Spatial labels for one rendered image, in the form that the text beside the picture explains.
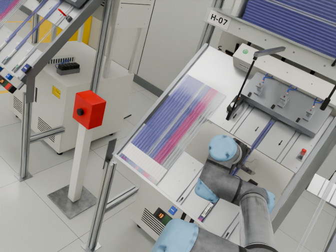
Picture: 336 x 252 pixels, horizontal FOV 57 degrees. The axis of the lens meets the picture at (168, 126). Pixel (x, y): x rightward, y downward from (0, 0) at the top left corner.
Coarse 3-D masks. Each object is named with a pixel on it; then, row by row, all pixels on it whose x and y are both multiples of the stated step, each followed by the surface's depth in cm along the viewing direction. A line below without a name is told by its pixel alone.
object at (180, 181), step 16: (176, 160) 132; (192, 160) 130; (176, 176) 129; (192, 176) 127; (176, 192) 126; (192, 192) 124; (192, 208) 122; (224, 208) 119; (208, 224) 118; (224, 224) 117
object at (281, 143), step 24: (192, 72) 148; (216, 72) 145; (240, 72) 142; (216, 120) 135; (240, 120) 132; (264, 120) 130; (264, 144) 126; (288, 144) 124; (312, 144) 122; (288, 168) 120
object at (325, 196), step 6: (330, 180) 107; (330, 186) 106; (324, 192) 106; (324, 198) 105; (318, 204) 105; (318, 210) 104; (312, 216) 104; (312, 222) 103; (306, 228) 102; (306, 234) 101; (300, 240) 101; (300, 246) 100
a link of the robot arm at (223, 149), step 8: (216, 136) 87; (224, 136) 87; (208, 144) 88; (216, 144) 86; (224, 144) 86; (232, 144) 85; (216, 152) 86; (224, 152) 85; (232, 152) 85; (216, 160) 87; (224, 160) 86; (232, 160) 89
